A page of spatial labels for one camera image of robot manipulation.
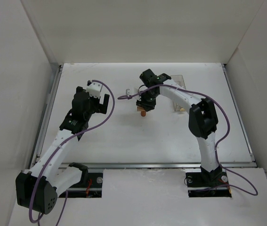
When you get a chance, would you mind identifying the aluminium table edge rail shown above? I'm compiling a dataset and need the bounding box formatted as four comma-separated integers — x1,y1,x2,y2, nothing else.
221,64,257,168

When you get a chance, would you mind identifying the front aluminium rail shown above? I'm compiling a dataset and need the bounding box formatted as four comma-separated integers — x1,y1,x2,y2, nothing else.
33,161,258,170

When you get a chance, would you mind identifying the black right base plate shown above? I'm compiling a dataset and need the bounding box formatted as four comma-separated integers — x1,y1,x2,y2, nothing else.
185,170,232,198

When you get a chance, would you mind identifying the purple cable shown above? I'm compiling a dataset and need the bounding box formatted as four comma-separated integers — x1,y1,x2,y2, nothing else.
28,80,115,226
117,84,259,197

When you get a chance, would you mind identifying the clear plastic box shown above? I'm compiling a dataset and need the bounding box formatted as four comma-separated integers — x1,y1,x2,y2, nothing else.
170,74,187,112

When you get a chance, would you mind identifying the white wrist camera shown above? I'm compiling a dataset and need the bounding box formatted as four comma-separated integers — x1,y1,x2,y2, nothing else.
86,81,103,99
125,87,138,97

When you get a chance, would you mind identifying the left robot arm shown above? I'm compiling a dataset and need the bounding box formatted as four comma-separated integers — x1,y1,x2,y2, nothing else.
16,81,110,214

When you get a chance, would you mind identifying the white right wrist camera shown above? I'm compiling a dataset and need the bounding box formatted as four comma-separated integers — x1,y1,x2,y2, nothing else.
125,87,138,97

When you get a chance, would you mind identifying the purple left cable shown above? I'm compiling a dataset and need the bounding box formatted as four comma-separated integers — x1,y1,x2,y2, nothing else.
28,80,115,226

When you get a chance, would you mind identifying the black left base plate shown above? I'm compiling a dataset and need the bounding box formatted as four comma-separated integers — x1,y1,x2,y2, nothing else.
67,172,103,198

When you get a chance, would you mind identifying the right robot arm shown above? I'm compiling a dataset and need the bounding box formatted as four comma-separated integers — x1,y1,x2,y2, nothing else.
137,69,224,188

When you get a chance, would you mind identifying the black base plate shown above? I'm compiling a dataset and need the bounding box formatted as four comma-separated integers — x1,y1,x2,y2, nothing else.
185,170,232,198
67,172,103,198

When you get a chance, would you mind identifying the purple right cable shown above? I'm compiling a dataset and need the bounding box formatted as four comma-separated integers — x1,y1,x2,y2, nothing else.
117,84,259,197

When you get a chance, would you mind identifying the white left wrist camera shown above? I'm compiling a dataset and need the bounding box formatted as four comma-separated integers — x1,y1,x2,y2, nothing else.
86,81,103,99

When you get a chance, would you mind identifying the light engraved wood block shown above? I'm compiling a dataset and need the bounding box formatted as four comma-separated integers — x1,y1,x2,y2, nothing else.
137,106,146,112

